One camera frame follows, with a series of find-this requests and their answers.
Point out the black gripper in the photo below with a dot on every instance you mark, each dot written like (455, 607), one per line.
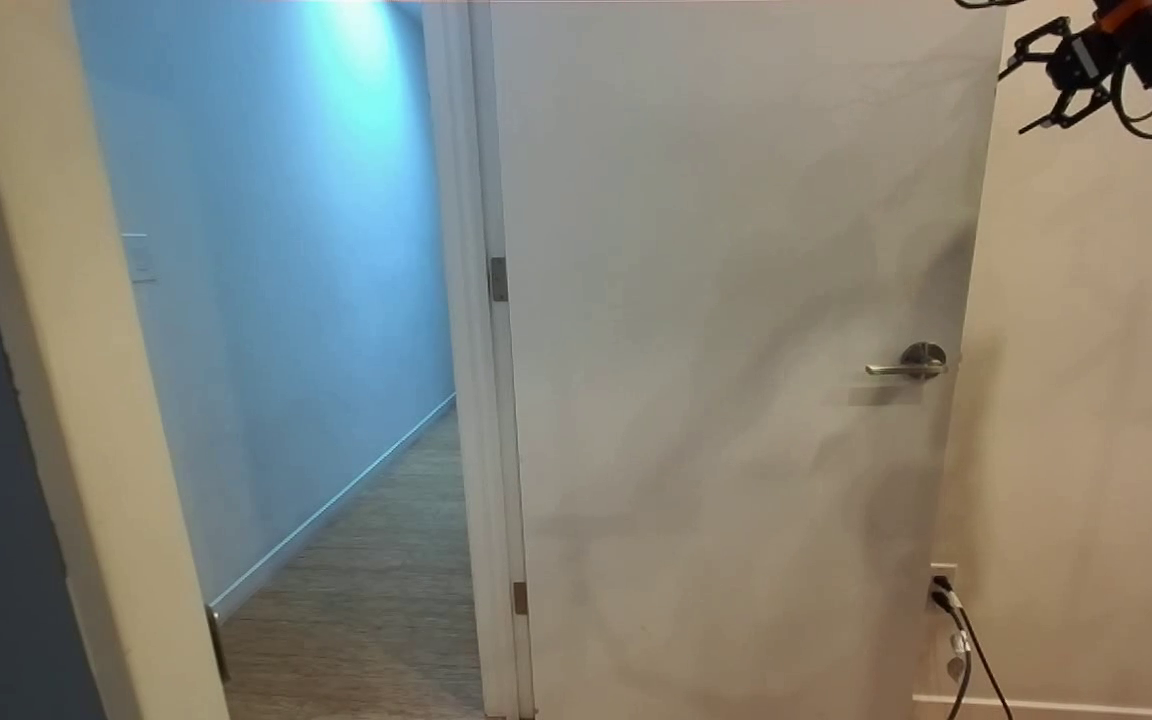
(1116, 55)

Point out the white interior door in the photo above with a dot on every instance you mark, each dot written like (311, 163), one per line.
(720, 332)

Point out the silver door hinge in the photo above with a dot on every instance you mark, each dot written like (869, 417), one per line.
(522, 596)
(496, 276)

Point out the cream door jamb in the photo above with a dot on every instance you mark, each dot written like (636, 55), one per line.
(80, 400)

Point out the white plug adapter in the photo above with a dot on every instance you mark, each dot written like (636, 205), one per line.
(962, 659)

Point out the white room baseboard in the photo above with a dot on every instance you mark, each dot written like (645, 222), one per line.
(1070, 706)

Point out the hallway baseboard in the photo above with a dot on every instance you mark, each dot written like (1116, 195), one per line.
(338, 506)

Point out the dark strike plate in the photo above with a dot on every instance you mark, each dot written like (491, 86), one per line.
(218, 643)

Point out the white wall outlet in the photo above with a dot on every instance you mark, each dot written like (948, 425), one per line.
(946, 568)

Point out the white hinge-side door frame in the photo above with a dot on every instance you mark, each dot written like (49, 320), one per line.
(478, 400)

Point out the white light switch plate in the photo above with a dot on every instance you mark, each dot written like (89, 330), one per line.
(140, 256)

